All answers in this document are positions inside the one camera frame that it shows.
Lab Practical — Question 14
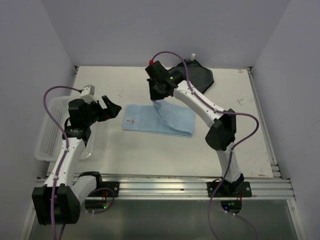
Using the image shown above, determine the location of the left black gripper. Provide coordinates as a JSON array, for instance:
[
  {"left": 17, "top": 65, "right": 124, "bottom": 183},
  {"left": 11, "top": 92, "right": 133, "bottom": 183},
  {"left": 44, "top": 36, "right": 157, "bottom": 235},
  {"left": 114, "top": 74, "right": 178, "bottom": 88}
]
[{"left": 83, "top": 95, "right": 121, "bottom": 126}]

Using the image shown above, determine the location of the light blue towel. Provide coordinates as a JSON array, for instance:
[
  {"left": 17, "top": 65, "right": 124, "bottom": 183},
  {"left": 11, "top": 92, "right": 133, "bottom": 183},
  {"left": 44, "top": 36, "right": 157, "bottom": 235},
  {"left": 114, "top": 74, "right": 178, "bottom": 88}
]
[{"left": 122, "top": 100, "right": 195, "bottom": 138}]

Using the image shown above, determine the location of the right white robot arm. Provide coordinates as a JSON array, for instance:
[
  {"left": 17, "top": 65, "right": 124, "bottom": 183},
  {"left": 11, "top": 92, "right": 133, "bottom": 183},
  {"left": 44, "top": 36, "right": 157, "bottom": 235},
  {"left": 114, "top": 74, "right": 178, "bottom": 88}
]
[{"left": 145, "top": 60, "right": 244, "bottom": 197}]

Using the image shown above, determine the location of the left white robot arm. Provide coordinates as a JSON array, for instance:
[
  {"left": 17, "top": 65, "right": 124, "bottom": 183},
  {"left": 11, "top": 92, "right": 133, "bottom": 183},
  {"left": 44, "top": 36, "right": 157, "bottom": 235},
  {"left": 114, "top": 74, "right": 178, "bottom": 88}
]
[{"left": 32, "top": 95, "right": 122, "bottom": 225}]

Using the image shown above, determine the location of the dark grey towel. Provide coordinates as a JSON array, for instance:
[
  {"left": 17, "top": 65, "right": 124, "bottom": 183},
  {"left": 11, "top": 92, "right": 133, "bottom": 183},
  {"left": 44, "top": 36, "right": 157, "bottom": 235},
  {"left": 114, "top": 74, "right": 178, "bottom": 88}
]
[{"left": 169, "top": 59, "right": 216, "bottom": 95}]

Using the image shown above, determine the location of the white plastic basket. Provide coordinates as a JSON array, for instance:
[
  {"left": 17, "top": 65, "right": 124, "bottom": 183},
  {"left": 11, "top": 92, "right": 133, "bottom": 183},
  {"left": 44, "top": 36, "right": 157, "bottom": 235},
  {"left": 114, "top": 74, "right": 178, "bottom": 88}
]
[{"left": 34, "top": 96, "right": 98, "bottom": 162}]

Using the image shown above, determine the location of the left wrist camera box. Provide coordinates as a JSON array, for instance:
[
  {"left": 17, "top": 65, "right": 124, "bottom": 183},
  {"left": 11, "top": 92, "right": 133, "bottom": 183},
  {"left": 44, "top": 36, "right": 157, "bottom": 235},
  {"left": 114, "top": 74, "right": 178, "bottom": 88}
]
[{"left": 80, "top": 84, "right": 96, "bottom": 104}]

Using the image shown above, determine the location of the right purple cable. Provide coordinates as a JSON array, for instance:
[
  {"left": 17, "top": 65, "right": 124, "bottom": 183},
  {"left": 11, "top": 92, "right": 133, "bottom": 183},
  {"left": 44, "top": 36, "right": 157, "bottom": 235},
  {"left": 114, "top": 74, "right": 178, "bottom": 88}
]
[{"left": 151, "top": 51, "right": 261, "bottom": 240}]

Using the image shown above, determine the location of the purple cable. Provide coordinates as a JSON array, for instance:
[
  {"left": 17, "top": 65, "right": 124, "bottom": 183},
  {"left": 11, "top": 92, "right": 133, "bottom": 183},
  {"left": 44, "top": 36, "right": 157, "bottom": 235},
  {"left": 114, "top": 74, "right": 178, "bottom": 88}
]
[
  {"left": 151, "top": 51, "right": 261, "bottom": 240},
  {"left": 43, "top": 85, "right": 115, "bottom": 240}
]

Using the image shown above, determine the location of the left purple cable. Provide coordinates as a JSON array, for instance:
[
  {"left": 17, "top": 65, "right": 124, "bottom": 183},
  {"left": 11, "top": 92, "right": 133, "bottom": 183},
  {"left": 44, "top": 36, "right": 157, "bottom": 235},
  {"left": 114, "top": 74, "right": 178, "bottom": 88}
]
[{"left": 43, "top": 85, "right": 115, "bottom": 240}]

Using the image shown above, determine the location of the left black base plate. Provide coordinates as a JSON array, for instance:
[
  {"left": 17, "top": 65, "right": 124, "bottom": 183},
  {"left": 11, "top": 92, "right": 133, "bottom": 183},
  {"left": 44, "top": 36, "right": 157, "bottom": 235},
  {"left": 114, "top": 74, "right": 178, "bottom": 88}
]
[{"left": 94, "top": 181, "right": 120, "bottom": 198}]

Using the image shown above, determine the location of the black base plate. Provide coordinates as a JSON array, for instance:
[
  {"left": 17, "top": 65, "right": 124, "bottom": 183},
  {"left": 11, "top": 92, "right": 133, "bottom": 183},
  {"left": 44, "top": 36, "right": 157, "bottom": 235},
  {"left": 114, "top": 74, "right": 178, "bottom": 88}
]
[
  {"left": 206, "top": 179, "right": 253, "bottom": 198},
  {"left": 94, "top": 181, "right": 120, "bottom": 198}
]

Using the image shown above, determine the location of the aluminium mounting rail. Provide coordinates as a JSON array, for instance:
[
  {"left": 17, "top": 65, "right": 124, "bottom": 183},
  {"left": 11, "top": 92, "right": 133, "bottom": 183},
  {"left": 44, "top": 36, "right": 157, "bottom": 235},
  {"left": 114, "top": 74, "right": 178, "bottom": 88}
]
[{"left": 37, "top": 172, "right": 295, "bottom": 201}]

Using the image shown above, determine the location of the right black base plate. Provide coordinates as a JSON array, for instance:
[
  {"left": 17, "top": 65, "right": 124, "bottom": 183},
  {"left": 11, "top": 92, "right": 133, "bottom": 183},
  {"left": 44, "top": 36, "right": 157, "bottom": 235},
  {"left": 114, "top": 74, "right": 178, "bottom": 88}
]
[{"left": 206, "top": 179, "right": 253, "bottom": 198}]

